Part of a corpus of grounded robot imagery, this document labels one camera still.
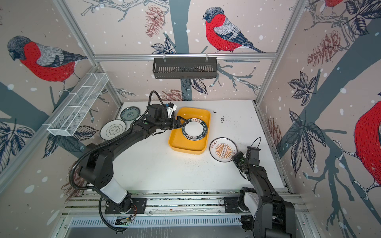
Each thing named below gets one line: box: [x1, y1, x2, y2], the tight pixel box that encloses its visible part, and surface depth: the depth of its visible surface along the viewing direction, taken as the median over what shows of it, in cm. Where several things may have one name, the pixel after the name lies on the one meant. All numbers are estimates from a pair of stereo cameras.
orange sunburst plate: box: [208, 137, 239, 163], surface depth 95 cm
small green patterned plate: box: [120, 106, 141, 121], surface depth 116 cm
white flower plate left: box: [99, 119, 127, 141], surface depth 106 cm
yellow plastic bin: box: [168, 107, 211, 155], surface depth 99 cm
